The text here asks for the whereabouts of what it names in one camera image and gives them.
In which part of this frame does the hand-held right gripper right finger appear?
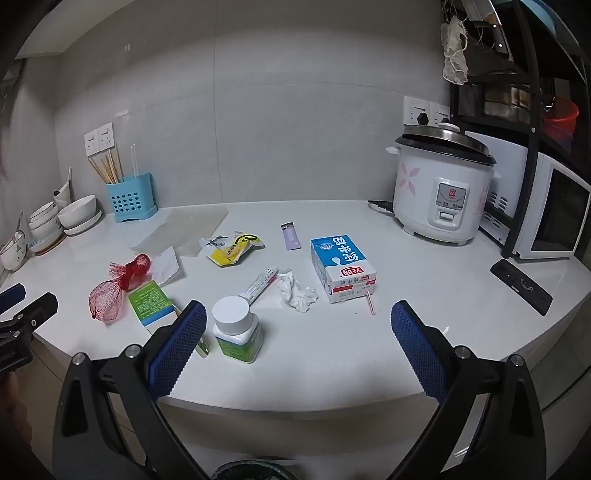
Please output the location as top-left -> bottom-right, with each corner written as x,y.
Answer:
390,300 -> 546,480

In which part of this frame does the hanging white mesh cloth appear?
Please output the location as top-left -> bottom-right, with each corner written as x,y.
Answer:
441,16 -> 469,86

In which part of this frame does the blue chopstick holder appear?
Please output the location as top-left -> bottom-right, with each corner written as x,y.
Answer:
105,172 -> 158,224

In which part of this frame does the red mesh bag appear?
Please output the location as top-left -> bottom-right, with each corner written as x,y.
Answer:
89,253 -> 153,324

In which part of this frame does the steel pot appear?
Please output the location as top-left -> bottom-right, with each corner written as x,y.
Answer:
482,69 -> 532,116

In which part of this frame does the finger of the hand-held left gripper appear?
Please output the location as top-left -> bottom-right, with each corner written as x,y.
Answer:
0,283 -> 26,315
0,292 -> 59,339

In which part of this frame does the white pill bottle green label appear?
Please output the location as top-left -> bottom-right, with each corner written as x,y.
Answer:
211,296 -> 265,365

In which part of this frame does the bundle of wooden chopsticks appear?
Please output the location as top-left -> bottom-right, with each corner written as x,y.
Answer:
88,148 -> 124,184

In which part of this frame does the small green white box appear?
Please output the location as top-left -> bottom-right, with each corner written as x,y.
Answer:
127,281 -> 181,328

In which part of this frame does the stack of patterned bowls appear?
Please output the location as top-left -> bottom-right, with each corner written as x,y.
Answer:
28,202 -> 63,245

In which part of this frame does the blue white milk carton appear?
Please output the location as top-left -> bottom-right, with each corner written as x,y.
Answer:
309,234 -> 380,304

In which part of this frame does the clear plastic sheet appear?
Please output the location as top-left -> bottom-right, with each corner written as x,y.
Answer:
129,206 -> 230,258

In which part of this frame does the white wrapper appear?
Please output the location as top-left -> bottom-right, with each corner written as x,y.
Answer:
150,246 -> 185,284

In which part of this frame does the yellow snack wrapper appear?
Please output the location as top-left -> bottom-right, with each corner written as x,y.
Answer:
205,231 -> 266,267

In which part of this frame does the black metal rack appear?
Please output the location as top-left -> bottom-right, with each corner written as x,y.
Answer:
450,0 -> 591,259

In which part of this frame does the blue-green bin liner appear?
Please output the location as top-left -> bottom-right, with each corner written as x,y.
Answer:
210,458 -> 296,480

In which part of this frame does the purple sachet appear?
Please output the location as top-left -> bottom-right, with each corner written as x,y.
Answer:
280,222 -> 302,251

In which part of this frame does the white plate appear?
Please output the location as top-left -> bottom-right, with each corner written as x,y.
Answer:
62,210 -> 103,236

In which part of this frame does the white tissue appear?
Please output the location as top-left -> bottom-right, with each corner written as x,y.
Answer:
276,270 -> 319,315

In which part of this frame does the small patterned bowl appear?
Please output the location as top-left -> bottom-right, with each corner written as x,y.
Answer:
0,231 -> 31,272

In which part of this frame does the wooden coaster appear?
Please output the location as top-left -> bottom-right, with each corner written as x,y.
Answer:
30,233 -> 65,257

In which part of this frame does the large white bowl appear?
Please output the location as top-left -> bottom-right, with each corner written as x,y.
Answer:
58,195 -> 98,229

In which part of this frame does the white floral rice cooker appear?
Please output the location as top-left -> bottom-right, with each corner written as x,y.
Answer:
387,121 -> 502,246

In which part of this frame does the white wall socket black plug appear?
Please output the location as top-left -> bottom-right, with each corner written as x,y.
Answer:
403,96 -> 430,126

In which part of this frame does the black flat bar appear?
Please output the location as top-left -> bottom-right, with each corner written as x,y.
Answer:
490,258 -> 553,317

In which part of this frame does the white ointment tube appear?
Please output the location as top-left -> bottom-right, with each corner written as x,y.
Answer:
238,267 -> 280,304

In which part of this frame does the white microwave oven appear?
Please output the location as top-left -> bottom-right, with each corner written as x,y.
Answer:
464,130 -> 591,261

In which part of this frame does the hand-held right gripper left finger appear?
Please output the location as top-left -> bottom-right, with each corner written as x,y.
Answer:
52,300 -> 208,480

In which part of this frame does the black mesh waste basket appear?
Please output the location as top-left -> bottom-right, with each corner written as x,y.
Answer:
210,458 -> 296,480

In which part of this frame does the red plastic bucket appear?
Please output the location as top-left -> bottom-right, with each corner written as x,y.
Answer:
542,97 -> 579,139

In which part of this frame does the hanging steel cleaver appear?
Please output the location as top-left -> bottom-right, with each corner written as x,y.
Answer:
463,0 -> 513,63

